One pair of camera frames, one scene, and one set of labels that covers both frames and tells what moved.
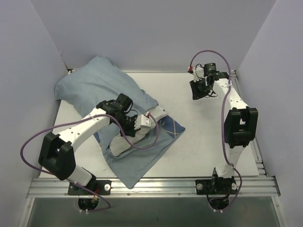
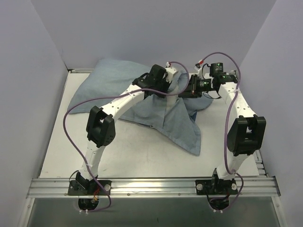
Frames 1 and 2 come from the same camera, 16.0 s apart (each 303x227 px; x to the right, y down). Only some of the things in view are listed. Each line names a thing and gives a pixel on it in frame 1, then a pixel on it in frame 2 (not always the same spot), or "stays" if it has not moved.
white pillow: (144, 137) to (171, 100)
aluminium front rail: (258, 186) stays
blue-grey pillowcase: (88, 84) to (172, 115)
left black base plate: (101, 187) stays
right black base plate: (216, 187) stays
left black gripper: (132, 126) to (162, 87)
